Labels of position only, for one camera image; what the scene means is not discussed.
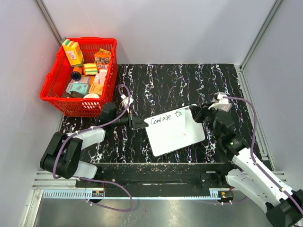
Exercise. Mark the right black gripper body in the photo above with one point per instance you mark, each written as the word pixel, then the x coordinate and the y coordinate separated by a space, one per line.
pixel 205 116

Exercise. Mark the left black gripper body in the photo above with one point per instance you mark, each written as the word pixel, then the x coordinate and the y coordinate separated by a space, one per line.
pixel 127 120

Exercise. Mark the white rectangular whiteboard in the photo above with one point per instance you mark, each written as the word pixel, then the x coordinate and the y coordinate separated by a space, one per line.
pixel 173 130

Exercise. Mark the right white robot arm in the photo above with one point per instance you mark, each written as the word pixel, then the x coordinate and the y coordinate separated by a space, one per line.
pixel 282 205

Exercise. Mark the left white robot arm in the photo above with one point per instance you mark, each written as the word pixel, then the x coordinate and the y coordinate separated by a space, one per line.
pixel 62 155

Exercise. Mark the grey whiteboard eraser block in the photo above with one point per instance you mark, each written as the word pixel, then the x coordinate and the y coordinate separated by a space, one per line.
pixel 226 107

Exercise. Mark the orange small box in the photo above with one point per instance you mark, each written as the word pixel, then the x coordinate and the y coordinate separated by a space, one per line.
pixel 96 89

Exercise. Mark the white round lid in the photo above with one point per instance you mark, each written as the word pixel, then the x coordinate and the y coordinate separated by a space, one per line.
pixel 91 96

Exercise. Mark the pink white box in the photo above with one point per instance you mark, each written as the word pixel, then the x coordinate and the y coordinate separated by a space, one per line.
pixel 100 77

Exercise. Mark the teal product box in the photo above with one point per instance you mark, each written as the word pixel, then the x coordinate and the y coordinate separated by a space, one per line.
pixel 83 89

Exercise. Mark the red plastic shopping basket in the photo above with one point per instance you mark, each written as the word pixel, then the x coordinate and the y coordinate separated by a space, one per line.
pixel 59 77

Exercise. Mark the yellow green sponge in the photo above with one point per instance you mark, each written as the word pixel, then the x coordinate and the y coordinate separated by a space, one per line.
pixel 89 69

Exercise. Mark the orange snack box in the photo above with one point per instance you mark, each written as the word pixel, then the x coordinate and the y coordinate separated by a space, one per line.
pixel 102 56

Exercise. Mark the orange can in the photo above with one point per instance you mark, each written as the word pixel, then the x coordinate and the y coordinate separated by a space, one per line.
pixel 76 73

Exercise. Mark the yellow juice carton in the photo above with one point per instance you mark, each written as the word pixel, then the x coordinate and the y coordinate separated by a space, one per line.
pixel 73 52

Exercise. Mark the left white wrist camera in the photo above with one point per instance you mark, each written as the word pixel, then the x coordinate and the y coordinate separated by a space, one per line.
pixel 126 101

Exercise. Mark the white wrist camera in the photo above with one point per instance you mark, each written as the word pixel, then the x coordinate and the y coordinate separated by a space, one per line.
pixel 218 101
pixel 126 101

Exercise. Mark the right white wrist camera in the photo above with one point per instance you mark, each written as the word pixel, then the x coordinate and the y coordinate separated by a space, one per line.
pixel 218 101

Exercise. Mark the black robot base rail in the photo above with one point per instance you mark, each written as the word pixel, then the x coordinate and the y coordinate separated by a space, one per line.
pixel 165 180

